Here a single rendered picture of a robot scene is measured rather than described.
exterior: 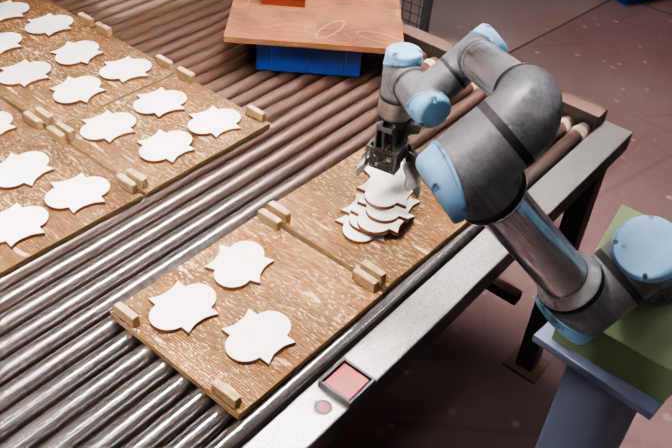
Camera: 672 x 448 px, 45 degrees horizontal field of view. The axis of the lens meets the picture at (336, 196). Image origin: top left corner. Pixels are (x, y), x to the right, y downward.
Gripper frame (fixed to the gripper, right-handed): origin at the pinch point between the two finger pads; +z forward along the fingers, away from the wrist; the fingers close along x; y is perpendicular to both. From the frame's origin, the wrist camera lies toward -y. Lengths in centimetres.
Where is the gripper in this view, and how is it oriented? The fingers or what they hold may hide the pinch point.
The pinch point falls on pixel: (388, 185)
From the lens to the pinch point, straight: 182.8
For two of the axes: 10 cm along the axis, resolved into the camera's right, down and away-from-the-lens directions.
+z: -0.7, 7.8, 6.2
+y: -4.7, 5.2, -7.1
